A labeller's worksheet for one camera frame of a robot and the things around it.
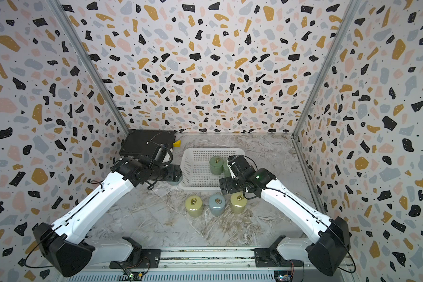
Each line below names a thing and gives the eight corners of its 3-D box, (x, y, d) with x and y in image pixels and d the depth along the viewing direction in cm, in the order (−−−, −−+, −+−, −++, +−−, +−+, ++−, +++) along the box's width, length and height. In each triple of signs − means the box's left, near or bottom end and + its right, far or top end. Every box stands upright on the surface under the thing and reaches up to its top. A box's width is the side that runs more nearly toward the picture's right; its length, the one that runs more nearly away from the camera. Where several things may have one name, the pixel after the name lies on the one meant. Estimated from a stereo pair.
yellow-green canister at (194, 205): (187, 217, 88) (184, 209, 80) (189, 203, 92) (186, 195, 84) (202, 217, 88) (200, 209, 80) (203, 203, 92) (202, 195, 84)
